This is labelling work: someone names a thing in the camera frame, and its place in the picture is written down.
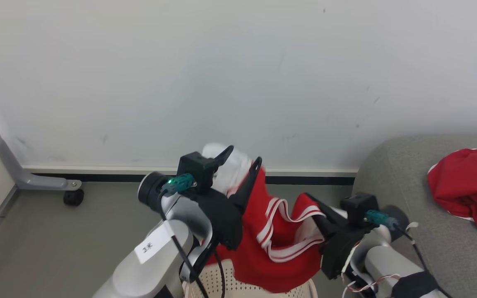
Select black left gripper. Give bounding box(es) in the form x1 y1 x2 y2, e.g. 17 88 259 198
192 145 263 250

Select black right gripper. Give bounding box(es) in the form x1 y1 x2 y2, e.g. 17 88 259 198
304 192 372 279

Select red white-striped garment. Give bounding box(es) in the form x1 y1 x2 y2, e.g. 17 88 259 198
202 142 326 293

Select grey fabric sofa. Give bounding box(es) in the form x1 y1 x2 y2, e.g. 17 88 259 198
352 134 477 298

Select white paper label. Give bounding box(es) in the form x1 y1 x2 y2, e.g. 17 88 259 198
134 233 173 265

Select cream perforated laundry basket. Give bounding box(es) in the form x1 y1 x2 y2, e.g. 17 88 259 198
183 259 318 298

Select white and black baseboard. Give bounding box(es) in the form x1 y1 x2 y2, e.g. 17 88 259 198
22 165 359 185

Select black caster wheel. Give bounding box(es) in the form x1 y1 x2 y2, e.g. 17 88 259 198
63 189 85 207

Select grey metal stand leg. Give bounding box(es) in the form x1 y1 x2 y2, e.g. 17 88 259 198
0 138 83 192

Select black cable with green plug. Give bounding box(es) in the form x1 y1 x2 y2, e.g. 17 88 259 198
157 173 210 298
364 209 452 298

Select thin red white wires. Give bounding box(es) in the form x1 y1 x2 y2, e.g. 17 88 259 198
341 239 401 296

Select thin black cable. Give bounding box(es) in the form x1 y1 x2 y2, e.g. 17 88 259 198
212 248 227 298

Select black arm strap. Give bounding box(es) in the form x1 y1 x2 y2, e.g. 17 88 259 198
391 271 441 298

